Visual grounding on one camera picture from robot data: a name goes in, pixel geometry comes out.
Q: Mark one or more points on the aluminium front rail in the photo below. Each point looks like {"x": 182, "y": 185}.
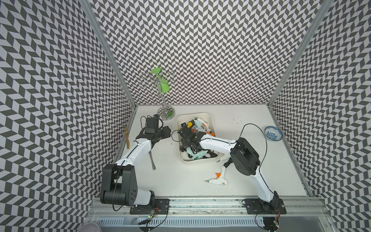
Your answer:
{"x": 291, "y": 206}

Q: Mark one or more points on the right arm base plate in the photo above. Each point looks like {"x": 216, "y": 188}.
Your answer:
{"x": 257, "y": 206}

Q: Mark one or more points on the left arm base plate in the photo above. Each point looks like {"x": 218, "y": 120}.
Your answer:
{"x": 161, "y": 206}

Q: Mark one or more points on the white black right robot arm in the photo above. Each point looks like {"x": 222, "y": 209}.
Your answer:
{"x": 243, "y": 156}

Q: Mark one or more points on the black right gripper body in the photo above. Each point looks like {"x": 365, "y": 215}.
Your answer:
{"x": 185, "y": 142}

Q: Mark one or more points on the white plastic storage box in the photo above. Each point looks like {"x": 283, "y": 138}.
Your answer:
{"x": 212, "y": 155}

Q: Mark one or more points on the mint green glue gun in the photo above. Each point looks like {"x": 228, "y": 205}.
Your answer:
{"x": 197, "y": 124}

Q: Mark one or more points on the mint glue gun front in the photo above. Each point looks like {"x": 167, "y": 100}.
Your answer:
{"x": 196, "y": 155}

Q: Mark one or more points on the metal file tool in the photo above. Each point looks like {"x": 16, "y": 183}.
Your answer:
{"x": 152, "y": 161}

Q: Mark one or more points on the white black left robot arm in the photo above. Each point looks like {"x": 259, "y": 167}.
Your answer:
{"x": 119, "y": 182}

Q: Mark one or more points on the silver stand green leaves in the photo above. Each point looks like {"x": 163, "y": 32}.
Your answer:
{"x": 162, "y": 81}

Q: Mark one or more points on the white glue gun orange trigger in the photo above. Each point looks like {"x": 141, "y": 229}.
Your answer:
{"x": 204, "y": 125}

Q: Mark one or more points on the blue white ceramic bowl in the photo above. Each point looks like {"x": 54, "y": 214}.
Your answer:
{"x": 273, "y": 133}

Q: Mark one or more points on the wooden stick at wall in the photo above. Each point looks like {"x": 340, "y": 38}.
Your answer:
{"x": 127, "y": 143}

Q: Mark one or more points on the small white glue gun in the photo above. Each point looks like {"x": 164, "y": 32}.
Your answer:
{"x": 224, "y": 158}

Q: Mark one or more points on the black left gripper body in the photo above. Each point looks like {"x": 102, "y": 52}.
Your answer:
{"x": 163, "y": 133}

